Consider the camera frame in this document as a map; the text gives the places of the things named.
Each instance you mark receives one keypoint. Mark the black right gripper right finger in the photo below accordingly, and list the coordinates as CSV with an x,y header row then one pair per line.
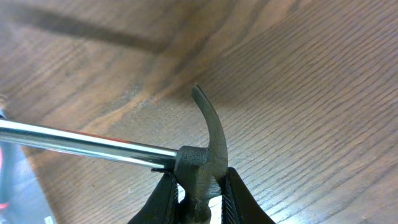
x,y
238,204

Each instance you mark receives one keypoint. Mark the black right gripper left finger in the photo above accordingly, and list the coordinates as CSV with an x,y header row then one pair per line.
x,y
161,206

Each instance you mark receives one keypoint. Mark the small claw hammer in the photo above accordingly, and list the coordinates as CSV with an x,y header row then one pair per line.
x,y
200,171

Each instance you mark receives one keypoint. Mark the clear plastic container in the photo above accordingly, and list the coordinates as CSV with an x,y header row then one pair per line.
x,y
22,197

